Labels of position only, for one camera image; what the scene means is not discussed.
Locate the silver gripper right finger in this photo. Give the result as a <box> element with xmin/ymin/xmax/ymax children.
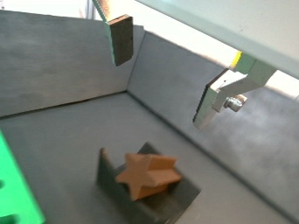
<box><xmin>192</xmin><ymin>51</ymin><xmax>277</xmax><ymax>129</ymax></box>

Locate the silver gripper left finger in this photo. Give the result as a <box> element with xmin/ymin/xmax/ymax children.
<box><xmin>92</xmin><ymin>0</ymin><xmax>134</xmax><ymax>67</ymax></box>

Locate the brown star prism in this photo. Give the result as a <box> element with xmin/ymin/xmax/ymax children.
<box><xmin>116</xmin><ymin>153</ymin><xmax>183</xmax><ymax>201</ymax></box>

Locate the green shape sorter block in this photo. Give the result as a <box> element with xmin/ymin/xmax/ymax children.
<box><xmin>0</xmin><ymin>131</ymin><xmax>46</xmax><ymax>224</ymax></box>

